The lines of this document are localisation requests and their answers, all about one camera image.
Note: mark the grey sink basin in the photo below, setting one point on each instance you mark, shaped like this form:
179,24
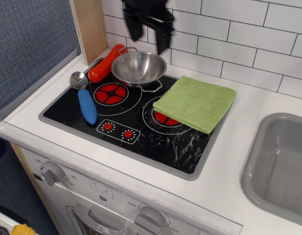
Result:
272,177

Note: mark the black toy stove top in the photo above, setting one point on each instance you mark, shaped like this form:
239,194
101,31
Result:
127,124

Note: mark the blue handled ice cream scoop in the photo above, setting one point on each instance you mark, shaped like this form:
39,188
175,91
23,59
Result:
79,82

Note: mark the grey oven knob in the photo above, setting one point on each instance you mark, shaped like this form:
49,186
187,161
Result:
150,220
52,173

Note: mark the grey left oven knob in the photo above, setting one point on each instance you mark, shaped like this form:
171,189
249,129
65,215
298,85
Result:
52,173

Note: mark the yellow object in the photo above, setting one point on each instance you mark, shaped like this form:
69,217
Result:
22,229

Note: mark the grey right oven knob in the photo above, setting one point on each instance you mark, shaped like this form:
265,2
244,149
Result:
150,220

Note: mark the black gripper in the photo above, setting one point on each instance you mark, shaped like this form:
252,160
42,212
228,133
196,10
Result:
152,13

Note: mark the wooden side post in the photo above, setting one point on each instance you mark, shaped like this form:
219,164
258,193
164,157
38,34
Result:
90,27

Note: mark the steel bowl with handles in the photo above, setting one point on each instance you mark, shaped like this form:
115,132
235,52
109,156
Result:
139,69

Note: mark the silver oven door handle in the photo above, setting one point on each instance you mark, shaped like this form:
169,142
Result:
100,222

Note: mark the green cloth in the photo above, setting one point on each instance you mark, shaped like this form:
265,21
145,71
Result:
196,104

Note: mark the red toy sausage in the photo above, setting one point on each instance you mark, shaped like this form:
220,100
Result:
101,70

